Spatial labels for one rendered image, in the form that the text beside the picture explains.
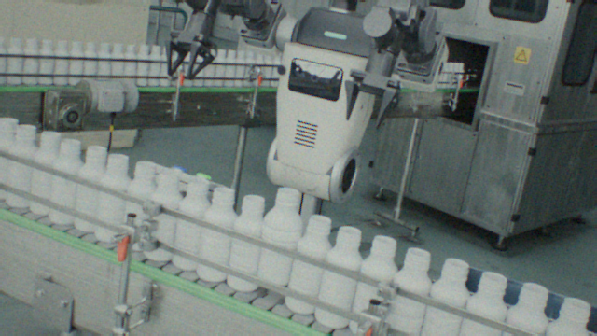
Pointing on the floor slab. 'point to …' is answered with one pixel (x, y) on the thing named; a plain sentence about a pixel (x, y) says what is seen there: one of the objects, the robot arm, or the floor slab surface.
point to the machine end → (507, 119)
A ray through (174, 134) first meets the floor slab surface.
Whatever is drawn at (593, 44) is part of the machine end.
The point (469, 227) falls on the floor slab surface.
